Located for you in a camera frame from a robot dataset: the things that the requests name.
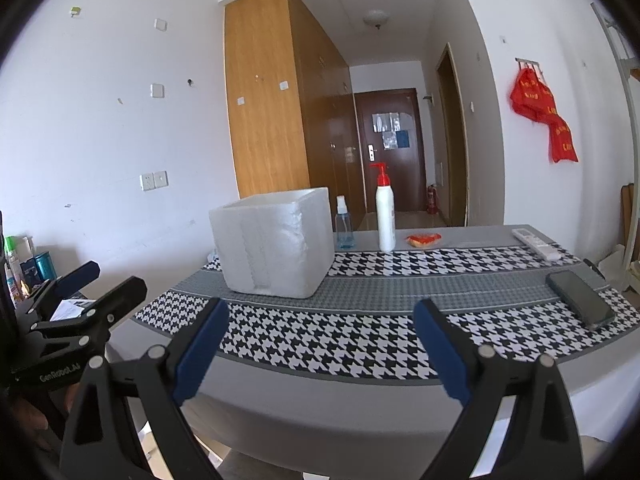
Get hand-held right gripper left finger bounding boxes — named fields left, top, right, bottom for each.
left=59, top=297, right=231, bottom=480

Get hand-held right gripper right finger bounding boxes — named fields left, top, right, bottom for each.
left=413, top=298, right=585, bottom=480

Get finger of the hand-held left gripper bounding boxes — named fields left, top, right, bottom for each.
left=30, top=276, right=148, bottom=357
left=15, top=261, right=101, bottom=322

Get white foam box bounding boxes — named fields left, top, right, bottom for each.
left=208, top=187, right=336, bottom=300

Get person's left hand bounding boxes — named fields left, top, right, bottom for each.
left=0, top=382, right=81, bottom=453

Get white paper sheet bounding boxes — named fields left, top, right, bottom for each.
left=50, top=300, right=93, bottom=320

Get green cap bottle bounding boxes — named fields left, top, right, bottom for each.
left=4, top=236, right=20, bottom=286

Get houndstooth table runner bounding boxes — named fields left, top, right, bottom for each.
left=134, top=245, right=640, bottom=386

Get white remote control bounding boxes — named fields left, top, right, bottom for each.
left=511, top=228, right=562, bottom=261

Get white lotion pump bottle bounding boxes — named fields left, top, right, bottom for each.
left=370, top=162, right=397, bottom=253

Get black smartphone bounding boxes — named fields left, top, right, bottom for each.
left=545, top=270, right=617, bottom=331

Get clear blue spray bottle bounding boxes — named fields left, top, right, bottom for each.
left=334, top=196, right=356, bottom=250

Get dark brown entrance door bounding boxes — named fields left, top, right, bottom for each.
left=354, top=87, right=426, bottom=213

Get white plastic bag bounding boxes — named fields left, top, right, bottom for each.
left=597, top=244, right=628, bottom=291

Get wooden boards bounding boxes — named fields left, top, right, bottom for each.
left=620, top=185, right=640, bottom=263

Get wooden wardrobe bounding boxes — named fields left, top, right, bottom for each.
left=223, top=0, right=368, bottom=233

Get red cloth bag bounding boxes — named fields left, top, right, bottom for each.
left=510, top=70, right=557, bottom=122
left=549, top=115, right=579, bottom=164

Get white double wall socket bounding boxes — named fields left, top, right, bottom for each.
left=140, top=170, right=169, bottom=192

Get wooden side door frame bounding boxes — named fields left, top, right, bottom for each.
left=434, top=42, right=471, bottom=228

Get white bunk bed frame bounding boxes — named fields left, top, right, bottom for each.
left=590, top=2, right=640, bottom=241

